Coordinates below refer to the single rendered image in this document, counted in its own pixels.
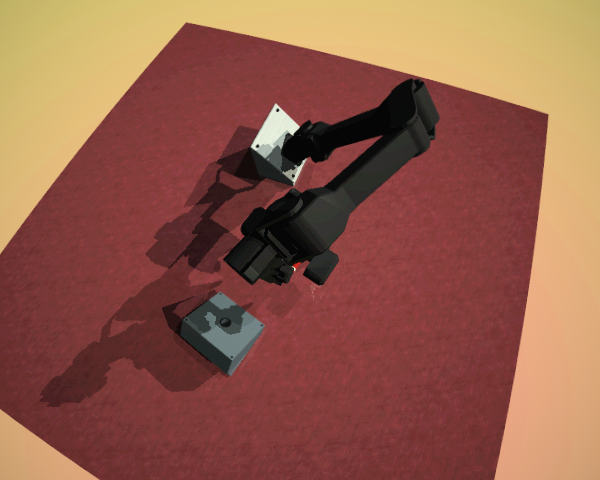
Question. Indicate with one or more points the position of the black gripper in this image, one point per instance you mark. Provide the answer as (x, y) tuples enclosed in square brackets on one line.
[(319, 268)]

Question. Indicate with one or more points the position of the grey metal panel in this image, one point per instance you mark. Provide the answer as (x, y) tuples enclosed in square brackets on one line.
[(222, 331)]

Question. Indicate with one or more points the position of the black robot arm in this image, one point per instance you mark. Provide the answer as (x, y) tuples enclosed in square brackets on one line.
[(314, 219)]

